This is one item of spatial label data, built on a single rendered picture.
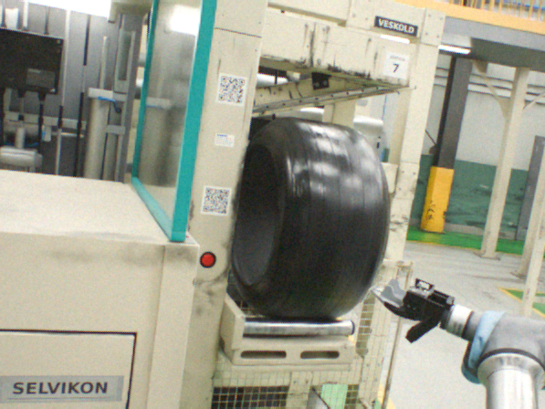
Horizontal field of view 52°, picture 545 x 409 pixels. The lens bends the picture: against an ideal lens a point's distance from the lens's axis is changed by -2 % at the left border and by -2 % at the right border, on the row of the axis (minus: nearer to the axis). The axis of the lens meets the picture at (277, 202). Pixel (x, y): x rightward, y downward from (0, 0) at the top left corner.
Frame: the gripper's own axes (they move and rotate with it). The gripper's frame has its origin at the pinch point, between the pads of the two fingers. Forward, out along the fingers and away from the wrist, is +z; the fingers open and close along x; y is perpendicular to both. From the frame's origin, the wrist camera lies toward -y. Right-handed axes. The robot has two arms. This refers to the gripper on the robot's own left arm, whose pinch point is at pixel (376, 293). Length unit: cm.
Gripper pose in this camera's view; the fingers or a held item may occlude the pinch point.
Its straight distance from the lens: 156.2
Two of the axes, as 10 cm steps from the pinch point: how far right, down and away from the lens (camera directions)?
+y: 0.8, -8.8, -4.7
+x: -5.4, 3.6, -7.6
